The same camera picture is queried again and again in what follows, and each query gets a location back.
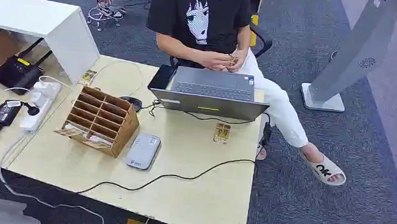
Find person's right hand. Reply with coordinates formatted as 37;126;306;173
197;50;234;73

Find person's left hand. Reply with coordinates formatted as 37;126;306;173
227;48;249;75

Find small stack of cards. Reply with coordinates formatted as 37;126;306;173
227;54;240;68

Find grey laptop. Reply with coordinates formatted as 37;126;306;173
145;63;273;123

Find seated person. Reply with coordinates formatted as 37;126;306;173
135;0;361;188

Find gold card stack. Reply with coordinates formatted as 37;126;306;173
213;122;232;145

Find black laptop power brick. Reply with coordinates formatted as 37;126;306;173
261;122;274;147

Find black computer mouse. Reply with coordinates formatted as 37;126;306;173
118;95;144;114

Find grey portable drive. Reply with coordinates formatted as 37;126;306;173
124;131;162;172

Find grey floor stand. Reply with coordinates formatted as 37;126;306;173
299;0;397;117

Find wooden card box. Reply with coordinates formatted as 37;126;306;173
52;83;143;160

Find chrome stool base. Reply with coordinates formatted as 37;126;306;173
85;4;125;34

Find single printed card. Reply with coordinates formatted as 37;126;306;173
77;68;98;87

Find white slide sandal with print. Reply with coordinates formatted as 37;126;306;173
299;152;348;188

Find cards in wooden box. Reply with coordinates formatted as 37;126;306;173
53;120;115;150

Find white plug charger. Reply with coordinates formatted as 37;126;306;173
33;80;62;100

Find white power strip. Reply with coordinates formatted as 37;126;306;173
19;78;63;135

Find white desk shelf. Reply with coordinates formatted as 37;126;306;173
0;0;105;87

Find black plug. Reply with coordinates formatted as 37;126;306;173
23;101;41;117

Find black router with antennas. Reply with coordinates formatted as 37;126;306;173
0;34;54;98

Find black power adapter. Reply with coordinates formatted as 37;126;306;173
0;99;23;131

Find yellow post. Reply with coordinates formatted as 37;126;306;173
248;13;260;48

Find thin clear wire loop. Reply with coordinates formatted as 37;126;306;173
88;58;147;99

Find long black cable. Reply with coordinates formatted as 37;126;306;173
76;146;256;209

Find white cable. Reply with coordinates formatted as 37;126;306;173
0;134;112;224

